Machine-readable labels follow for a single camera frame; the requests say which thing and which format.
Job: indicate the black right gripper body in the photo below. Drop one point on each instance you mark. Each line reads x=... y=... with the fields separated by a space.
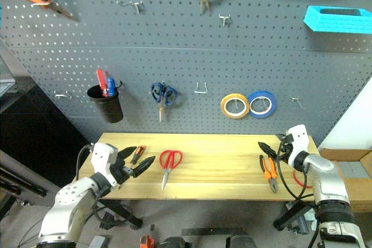
x=285 y=150

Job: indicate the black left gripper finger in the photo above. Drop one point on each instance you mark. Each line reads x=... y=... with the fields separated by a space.
x=143 y=166
x=126 y=152

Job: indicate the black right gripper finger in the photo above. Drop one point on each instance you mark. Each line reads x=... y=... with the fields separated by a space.
x=265 y=146
x=269 y=156

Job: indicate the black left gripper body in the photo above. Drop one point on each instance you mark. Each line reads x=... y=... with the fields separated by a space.
x=122 y=171

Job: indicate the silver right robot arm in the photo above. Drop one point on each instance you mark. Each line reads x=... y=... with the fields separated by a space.
x=328 y=184

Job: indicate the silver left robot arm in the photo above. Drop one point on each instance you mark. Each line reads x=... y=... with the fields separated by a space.
x=72 y=195

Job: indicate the orange black combination pliers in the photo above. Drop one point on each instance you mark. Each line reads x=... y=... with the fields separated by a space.
x=272 y=179

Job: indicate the blue tape roll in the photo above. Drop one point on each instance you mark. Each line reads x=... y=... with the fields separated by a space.
x=273 y=104

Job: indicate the black table leg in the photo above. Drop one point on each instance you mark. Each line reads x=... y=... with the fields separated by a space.
x=128 y=216
x=290 y=214

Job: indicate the cardboard box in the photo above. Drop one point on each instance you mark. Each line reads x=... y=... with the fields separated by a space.
x=359 y=195
x=331 y=153

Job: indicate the black plastic cup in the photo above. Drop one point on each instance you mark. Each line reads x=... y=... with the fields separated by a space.
x=107 y=108

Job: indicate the silver pegboard hook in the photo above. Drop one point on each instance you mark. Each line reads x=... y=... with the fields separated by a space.
x=62 y=95
x=43 y=4
x=224 y=19
x=135 y=4
x=200 y=91
x=298 y=100

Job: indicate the yellow tape roll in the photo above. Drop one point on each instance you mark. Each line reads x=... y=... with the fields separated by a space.
x=223 y=105

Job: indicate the grey floor device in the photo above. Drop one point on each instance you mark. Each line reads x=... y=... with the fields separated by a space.
x=305 y=222

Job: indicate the dark rounded shape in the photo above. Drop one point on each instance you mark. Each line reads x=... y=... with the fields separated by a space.
x=174 y=242
x=240 y=241

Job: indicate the black flat bar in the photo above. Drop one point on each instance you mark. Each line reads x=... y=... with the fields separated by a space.
x=209 y=231

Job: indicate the black metal stand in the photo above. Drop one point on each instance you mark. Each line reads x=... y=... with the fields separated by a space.
x=20 y=185

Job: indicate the grey metal pegboard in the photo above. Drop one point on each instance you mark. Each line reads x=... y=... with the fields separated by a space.
x=186 y=56

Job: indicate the cyan plastic bin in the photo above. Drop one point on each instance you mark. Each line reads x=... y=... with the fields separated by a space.
x=337 y=24

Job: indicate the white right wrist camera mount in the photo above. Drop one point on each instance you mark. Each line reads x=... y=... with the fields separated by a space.
x=298 y=137

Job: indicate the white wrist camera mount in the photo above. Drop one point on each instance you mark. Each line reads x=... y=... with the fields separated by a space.
x=298 y=137
x=101 y=155

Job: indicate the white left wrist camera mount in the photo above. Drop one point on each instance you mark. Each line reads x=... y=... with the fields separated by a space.
x=101 y=155

